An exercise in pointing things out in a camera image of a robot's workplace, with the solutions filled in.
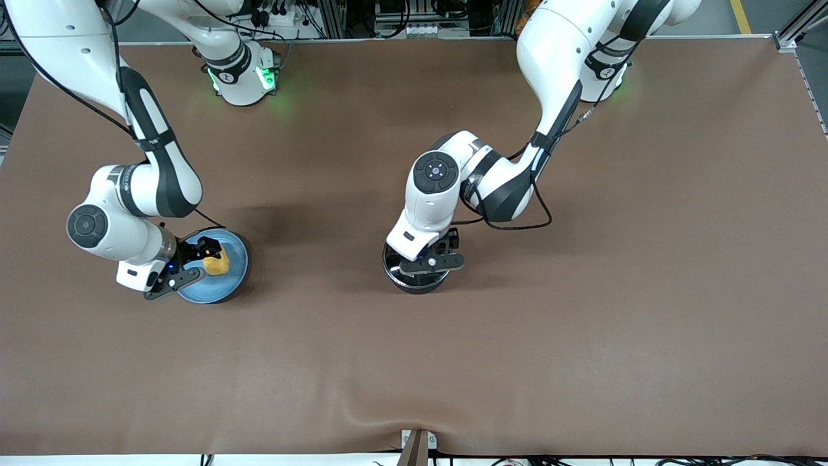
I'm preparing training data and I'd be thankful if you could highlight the glass lid with blue knob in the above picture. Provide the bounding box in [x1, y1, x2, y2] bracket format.
[386, 248, 448, 287]

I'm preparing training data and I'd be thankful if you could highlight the black pot with blue handle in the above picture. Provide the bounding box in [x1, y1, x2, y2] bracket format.
[381, 243, 452, 295]

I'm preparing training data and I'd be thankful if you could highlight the white connector block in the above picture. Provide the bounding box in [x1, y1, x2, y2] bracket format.
[375, 23, 448, 38]

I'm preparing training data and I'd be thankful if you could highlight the white power strip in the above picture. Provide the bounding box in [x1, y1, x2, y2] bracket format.
[249, 0, 306, 28]

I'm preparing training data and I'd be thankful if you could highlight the metal clamp bracket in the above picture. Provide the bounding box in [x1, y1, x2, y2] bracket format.
[396, 428, 438, 466]

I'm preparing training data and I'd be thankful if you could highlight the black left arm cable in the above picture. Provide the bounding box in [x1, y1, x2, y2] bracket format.
[461, 0, 648, 232]

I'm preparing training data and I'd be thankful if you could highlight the yellow potato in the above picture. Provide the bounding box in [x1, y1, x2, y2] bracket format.
[203, 249, 232, 278]

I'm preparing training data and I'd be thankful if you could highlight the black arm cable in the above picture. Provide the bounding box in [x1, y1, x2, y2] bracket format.
[461, 0, 648, 232]
[0, 0, 228, 230]

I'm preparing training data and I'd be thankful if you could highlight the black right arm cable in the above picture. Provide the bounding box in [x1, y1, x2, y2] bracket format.
[0, 0, 228, 230]

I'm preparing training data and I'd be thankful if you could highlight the blue round plate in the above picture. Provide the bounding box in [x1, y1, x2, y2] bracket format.
[175, 228, 252, 305]

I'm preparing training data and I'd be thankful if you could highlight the brown table cover mat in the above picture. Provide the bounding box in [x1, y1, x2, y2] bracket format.
[0, 38, 828, 458]

